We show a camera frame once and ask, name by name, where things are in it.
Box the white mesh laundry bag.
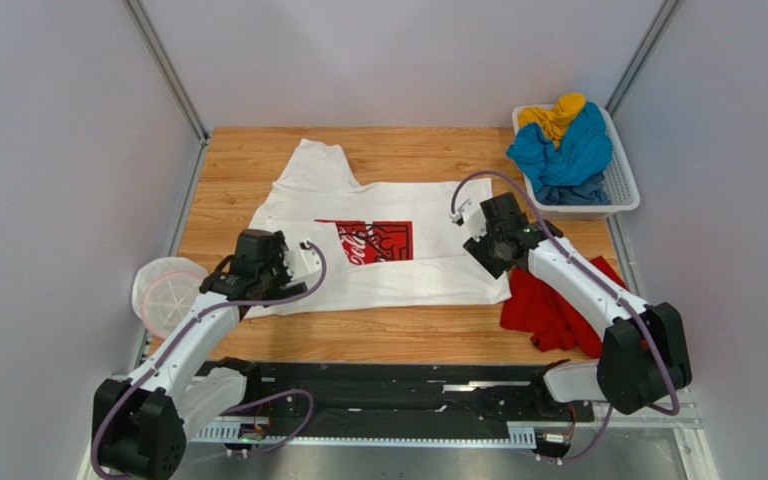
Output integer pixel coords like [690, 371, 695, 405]
[131, 257, 208, 339]

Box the white Coca-Cola print t-shirt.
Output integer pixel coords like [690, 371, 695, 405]
[249, 139, 510, 318]

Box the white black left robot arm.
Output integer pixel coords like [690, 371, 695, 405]
[89, 229, 328, 479]

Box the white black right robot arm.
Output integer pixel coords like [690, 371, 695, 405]
[450, 193, 692, 416]

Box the red t-shirt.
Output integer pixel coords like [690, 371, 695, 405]
[499, 268, 603, 359]

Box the dark blue denim garment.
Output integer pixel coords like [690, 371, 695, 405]
[536, 173, 611, 206]

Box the blue t-shirt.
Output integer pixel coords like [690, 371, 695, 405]
[507, 101, 612, 192]

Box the yellow t-shirt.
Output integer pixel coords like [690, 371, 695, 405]
[517, 92, 587, 147]

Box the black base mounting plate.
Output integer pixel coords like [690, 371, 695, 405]
[239, 362, 595, 440]

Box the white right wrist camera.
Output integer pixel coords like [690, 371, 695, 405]
[450, 199, 487, 241]

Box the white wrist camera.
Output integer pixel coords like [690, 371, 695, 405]
[284, 238, 322, 281]
[450, 199, 487, 241]

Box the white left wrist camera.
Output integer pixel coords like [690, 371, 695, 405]
[284, 238, 322, 281]

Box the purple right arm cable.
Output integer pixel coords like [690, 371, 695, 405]
[449, 170, 682, 465]

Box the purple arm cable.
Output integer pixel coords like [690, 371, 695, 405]
[449, 170, 682, 465]
[89, 240, 329, 480]

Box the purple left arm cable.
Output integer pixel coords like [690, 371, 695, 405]
[89, 240, 329, 480]

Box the aluminium frame rail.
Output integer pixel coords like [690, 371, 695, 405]
[94, 382, 703, 449]

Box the aluminium corner post left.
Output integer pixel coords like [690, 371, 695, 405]
[122, 0, 210, 145]

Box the aluminium corner post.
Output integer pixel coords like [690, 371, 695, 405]
[605, 0, 684, 116]
[122, 0, 210, 145]

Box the aluminium corner post right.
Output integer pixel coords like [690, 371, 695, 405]
[605, 0, 684, 116]

